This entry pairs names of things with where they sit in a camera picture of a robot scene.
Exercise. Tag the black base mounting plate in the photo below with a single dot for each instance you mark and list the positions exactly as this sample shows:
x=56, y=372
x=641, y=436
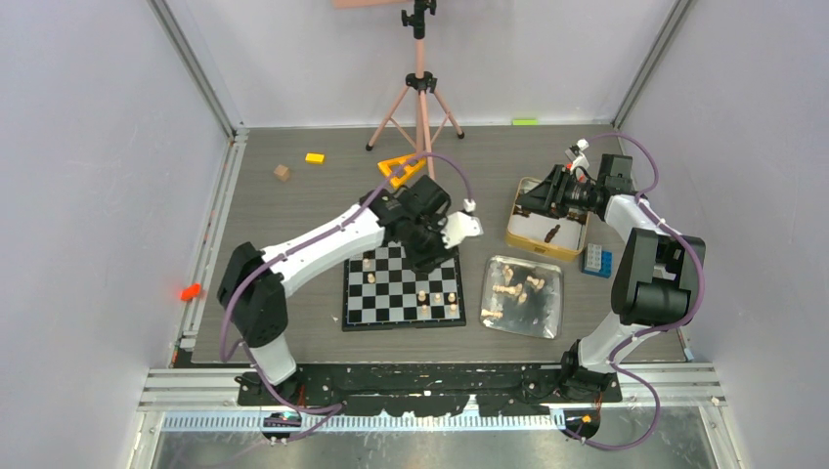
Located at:
x=428, y=389

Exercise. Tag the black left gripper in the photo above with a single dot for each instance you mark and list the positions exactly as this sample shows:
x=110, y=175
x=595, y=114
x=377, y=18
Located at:
x=427, y=262

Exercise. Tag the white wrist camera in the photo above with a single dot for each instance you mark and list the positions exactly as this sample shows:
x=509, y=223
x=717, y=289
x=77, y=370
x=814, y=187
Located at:
x=461, y=225
x=576, y=155

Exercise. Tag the small brown wooden cube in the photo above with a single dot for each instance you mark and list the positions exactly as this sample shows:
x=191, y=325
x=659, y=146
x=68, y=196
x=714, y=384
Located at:
x=282, y=173

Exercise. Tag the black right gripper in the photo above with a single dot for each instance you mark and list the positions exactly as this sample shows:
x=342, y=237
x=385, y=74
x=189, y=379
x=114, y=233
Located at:
x=538, y=199

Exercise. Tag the pink camera tripod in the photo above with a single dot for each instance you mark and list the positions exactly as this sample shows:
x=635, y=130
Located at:
x=422, y=83

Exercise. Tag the yellow triangular frame block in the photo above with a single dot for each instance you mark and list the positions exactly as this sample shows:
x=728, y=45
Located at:
x=399, y=170

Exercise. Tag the silver metal tray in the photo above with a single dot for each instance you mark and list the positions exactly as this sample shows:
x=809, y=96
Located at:
x=537, y=311

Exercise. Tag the yellow tin box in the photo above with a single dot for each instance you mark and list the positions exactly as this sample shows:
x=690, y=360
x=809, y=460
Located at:
x=560, y=238

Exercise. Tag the orange red clip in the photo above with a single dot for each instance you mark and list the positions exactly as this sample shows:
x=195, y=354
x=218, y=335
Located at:
x=190, y=292

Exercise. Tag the dark piece in tin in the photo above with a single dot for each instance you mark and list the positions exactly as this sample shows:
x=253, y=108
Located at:
x=552, y=233

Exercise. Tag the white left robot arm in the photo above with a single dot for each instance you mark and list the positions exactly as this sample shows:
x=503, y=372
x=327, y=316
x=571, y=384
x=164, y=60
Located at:
x=257, y=282

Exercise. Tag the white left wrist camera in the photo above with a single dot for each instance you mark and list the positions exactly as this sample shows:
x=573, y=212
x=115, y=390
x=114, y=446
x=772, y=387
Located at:
x=461, y=225

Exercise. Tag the blue lego brick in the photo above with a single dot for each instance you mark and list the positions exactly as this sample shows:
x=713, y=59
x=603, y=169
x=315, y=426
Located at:
x=596, y=261

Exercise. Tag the small yellow block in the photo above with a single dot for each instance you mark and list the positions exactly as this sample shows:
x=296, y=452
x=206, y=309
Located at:
x=315, y=158

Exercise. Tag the black white chess board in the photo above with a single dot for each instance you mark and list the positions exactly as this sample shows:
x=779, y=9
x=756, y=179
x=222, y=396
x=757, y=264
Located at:
x=382, y=292

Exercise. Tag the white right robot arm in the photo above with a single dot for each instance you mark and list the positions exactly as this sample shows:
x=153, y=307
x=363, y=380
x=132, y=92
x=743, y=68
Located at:
x=659, y=282

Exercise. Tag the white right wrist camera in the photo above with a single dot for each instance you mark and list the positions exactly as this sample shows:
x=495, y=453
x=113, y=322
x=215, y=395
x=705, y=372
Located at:
x=576, y=155

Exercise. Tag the light piece on tray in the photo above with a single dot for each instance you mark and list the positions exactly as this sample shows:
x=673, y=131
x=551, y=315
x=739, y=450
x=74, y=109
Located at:
x=514, y=290

